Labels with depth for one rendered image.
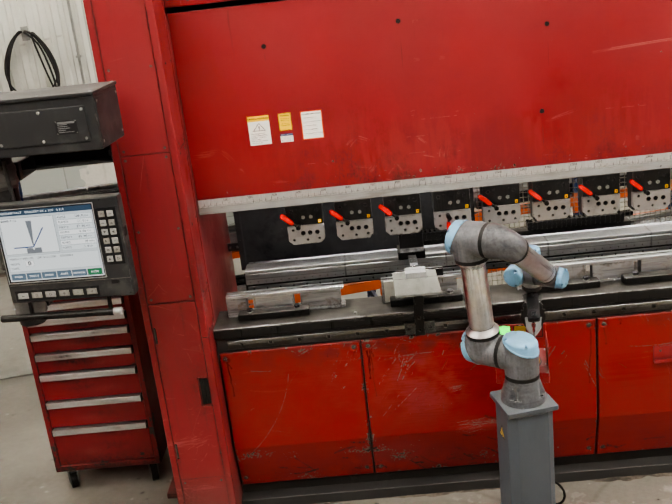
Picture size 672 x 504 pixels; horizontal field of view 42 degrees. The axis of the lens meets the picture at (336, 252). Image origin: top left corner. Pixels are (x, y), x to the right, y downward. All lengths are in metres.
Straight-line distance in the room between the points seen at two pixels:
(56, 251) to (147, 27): 0.86
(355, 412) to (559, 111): 1.50
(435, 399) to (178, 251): 1.24
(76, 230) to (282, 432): 1.33
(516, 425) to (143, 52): 1.86
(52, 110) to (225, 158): 0.80
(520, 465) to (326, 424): 1.02
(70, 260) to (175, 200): 0.50
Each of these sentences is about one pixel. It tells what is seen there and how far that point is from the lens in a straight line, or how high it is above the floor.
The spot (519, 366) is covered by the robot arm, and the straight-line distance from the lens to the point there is 3.02.
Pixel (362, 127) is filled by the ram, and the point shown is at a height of 1.63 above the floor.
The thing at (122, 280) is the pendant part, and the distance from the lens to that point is 3.13.
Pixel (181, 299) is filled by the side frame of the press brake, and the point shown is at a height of 1.06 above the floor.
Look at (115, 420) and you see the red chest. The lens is 4.28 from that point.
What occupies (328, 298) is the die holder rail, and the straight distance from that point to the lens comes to 3.73.
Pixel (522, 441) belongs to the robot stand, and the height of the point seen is 0.66.
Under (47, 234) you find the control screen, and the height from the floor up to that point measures 1.48.
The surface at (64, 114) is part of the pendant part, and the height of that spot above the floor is 1.88.
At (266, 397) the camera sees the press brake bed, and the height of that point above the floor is 0.55.
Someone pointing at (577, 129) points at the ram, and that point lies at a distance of 3.63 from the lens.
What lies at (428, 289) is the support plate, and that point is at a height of 1.00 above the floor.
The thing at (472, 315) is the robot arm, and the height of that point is 1.08.
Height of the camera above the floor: 2.26
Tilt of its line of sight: 18 degrees down
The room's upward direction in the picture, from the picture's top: 6 degrees counter-clockwise
